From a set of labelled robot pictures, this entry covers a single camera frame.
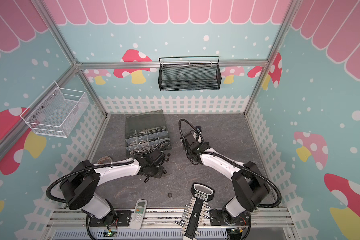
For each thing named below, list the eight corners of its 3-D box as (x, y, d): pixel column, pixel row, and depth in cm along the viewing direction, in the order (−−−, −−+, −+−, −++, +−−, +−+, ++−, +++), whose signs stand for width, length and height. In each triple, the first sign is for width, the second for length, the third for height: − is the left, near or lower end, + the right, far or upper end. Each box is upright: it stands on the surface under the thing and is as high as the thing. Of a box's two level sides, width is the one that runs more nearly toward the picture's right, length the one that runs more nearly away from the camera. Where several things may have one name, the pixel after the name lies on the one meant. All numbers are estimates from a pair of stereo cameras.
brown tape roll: (98, 163, 96) (97, 162, 94) (100, 157, 98) (99, 156, 97) (111, 163, 96) (110, 162, 94) (113, 157, 98) (112, 156, 97)
